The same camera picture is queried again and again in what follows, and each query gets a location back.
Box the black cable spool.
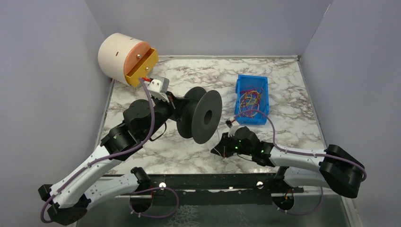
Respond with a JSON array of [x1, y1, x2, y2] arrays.
[[176, 87, 222, 144]]

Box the blue plastic bin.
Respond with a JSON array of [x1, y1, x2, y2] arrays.
[[234, 74, 270, 125]]

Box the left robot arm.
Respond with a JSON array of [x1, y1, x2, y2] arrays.
[[38, 92, 190, 226]]

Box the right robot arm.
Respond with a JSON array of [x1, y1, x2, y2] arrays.
[[211, 127, 366, 199]]

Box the yellow drawer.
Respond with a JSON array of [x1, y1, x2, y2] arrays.
[[123, 48, 159, 87]]

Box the cream cylindrical drawer cabinet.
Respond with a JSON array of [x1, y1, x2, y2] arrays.
[[97, 33, 153, 85]]

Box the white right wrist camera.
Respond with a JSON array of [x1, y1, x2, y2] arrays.
[[226, 118, 240, 137]]

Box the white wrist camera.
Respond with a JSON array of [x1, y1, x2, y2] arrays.
[[147, 76, 170, 103], [226, 118, 240, 137]]

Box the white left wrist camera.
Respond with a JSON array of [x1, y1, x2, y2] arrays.
[[147, 76, 170, 103]]

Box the red wire bundle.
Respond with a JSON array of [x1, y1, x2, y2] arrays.
[[239, 85, 266, 120]]

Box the yellow wire bundle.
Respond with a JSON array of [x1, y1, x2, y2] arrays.
[[240, 90, 263, 107]]

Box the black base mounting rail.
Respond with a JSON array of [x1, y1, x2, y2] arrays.
[[86, 166, 305, 208]]

